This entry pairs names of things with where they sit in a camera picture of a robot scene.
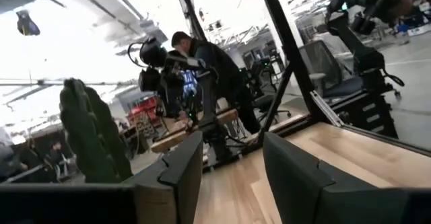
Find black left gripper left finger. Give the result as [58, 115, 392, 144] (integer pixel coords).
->
[0, 130, 204, 224]

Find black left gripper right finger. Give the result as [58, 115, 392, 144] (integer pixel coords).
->
[262, 131, 431, 224]

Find red parts shelf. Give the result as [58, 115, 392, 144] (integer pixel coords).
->
[129, 97, 160, 138]

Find person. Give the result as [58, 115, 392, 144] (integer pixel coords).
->
[45, 140, 70, 176]
[170, 30, 263, 135]

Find green cactus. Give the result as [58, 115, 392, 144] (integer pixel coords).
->
[59, 77, 135, 184]

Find black office chair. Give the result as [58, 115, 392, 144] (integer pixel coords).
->
[248, 58, 293, 124]

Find blue seat office chair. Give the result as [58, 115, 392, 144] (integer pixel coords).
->
[298, 40, 366, 100]

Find hanging dark ceiling fixture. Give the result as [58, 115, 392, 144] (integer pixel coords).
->
[15, 9, 42, 37]

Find silver aluminium bracket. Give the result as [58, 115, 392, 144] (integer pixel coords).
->
[308, 89, 345, 128]

